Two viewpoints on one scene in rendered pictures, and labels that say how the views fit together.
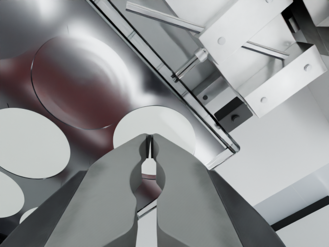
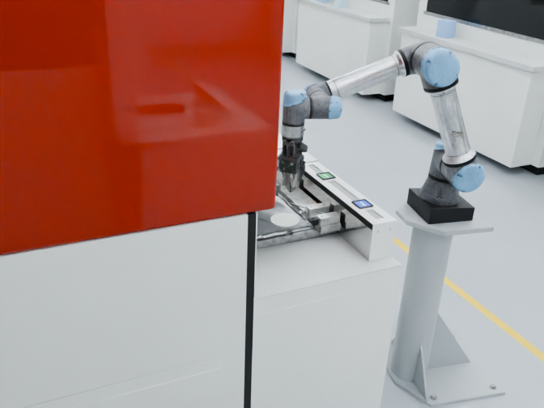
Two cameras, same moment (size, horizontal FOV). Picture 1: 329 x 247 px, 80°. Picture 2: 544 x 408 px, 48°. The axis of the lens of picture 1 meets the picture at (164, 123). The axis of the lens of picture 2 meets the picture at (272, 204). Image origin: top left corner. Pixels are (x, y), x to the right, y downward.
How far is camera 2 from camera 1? 2.15 m
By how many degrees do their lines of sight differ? 91
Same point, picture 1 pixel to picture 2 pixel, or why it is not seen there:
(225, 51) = (312, 208)
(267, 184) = (335, 273)
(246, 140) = (323, 254)
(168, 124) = (291, 217)
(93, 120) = (269, 212)
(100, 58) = (279, 206)
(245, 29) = (317, 206)
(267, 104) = (323, 217)
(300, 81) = (333, 215)
